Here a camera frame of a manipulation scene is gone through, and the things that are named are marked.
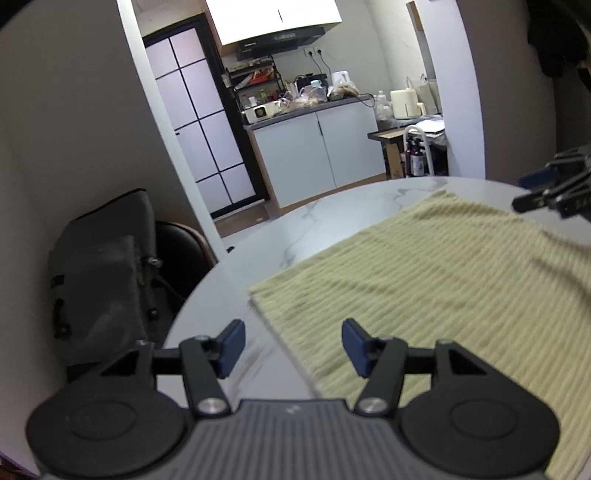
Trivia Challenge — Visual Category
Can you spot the pale yellow ribbed towel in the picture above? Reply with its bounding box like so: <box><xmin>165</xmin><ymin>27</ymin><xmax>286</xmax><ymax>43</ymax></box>
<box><xmin>248</xmin><ymin>189</ymin><xmax>591</xmax><ymax>480</ymax></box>

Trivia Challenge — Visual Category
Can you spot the cream rice cooker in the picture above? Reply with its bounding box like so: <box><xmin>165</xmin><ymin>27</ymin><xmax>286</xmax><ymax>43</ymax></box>
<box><xmin>390</xmin><ymin>88</ymin><xmax>424</xmax><ymax>120</ymax></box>

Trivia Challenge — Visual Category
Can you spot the dark brown chair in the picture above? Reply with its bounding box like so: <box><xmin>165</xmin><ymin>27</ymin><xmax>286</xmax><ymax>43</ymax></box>
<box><xmin>154</xmin><ymin>220</ymin><xmax>218</xmax><ymax>324</ymax></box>

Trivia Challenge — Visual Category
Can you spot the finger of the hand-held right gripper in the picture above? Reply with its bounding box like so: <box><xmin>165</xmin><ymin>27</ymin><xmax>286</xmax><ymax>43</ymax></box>
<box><xmin>512</xmin><ymin>182</ymin><xmax>571</xmax><ymax>214</ymax></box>
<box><xmin>519</xmin><ymin>148</ymin><xmax>591</xmax><ymax>189</ymax></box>

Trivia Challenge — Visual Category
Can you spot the white kitchen base cabinet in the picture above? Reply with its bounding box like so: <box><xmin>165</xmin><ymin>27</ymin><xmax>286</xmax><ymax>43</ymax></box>
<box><xmin>243</xmin><ymin>95</ymin><xmax>393</xmax><ymax>217</ymax></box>

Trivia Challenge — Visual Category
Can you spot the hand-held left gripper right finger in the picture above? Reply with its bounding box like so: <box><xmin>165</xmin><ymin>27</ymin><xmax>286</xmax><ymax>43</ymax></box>
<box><xmin>341</xmin><ymin>318</ymin><xmax>490</xmax><ymax>418</ymax></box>

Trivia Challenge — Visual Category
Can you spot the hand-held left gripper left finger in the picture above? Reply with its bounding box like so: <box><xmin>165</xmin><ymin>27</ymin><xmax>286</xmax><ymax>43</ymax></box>
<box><xmin>99</xmin><ymin>318</ymin><xmax>246</xmax><ymax>421</ymax></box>

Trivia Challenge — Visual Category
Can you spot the grey backpack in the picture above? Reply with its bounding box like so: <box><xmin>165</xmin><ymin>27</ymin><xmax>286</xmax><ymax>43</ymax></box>
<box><xmin>48</xmin><ymin>188</ymin><xmax>160</xmax><ymax>370</ymax></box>

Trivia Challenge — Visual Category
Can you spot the black framed glass door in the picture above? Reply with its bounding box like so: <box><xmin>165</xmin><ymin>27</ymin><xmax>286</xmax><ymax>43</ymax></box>
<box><xmin>142</xmin><ymin>14</ymin><xmax>271</xmax><ymax>217</ymax></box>

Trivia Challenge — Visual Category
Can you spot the small white countertop appliance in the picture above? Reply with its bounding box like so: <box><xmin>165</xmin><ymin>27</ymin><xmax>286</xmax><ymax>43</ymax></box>
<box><xmin>243</xmin><ymin>104</ymin><xmax>280</xmax><ymax>124</ymax></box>

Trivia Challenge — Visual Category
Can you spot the dark bottle with label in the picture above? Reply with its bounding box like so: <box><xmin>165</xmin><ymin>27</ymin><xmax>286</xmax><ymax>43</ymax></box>
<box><xmin>410</xmin><ymin>138</ymin><xmax>426</xmax><ymax>177</ymax></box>

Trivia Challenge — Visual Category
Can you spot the black range hood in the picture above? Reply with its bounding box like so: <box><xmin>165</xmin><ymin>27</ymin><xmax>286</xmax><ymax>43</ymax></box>
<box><xmin>236</xmin><ymin>27</ymin><xmax>325</xmax><ymax>61</ymax></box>

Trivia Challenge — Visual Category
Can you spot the black countertop storage rack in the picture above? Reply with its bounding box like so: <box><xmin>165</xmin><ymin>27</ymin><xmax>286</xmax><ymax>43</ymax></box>
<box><xmin>226</xmin><ymin>55</ymin><xmax>284</xmax><ymax>104</ymax></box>

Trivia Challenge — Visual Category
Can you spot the dark side table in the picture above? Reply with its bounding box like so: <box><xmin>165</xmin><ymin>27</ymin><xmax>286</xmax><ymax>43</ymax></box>
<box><xmin>368</xmin><ymin>115</ymin><xmax>448</xmax><ymax>181</ymax></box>

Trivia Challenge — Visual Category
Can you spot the white wall cabinet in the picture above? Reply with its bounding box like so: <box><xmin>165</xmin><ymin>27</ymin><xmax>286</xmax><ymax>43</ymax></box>
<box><xmin>204</xmin><ymin>0</ymin><xmax>343</xmax><ymax>46</ymax></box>

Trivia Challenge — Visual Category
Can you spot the plastic food bag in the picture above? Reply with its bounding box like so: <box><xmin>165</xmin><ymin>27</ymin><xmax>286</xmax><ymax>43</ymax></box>
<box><xmin>329</xmin><ymin>80</ymin><xmax>360</xmax><ymax>99</ymax></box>

